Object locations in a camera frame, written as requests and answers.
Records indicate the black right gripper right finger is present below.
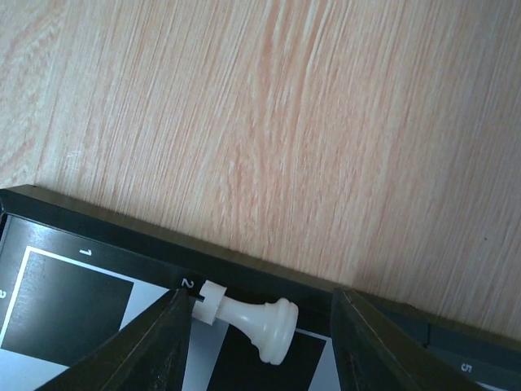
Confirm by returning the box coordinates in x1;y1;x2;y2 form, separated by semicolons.
331;288;481;390

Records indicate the black and grey chessboard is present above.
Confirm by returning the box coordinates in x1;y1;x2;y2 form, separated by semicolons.
1;185;520;390

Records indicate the white rook piece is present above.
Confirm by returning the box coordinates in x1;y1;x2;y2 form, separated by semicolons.
192;280;299;366

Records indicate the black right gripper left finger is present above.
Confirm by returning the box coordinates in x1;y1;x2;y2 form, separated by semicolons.
39;288;191;390

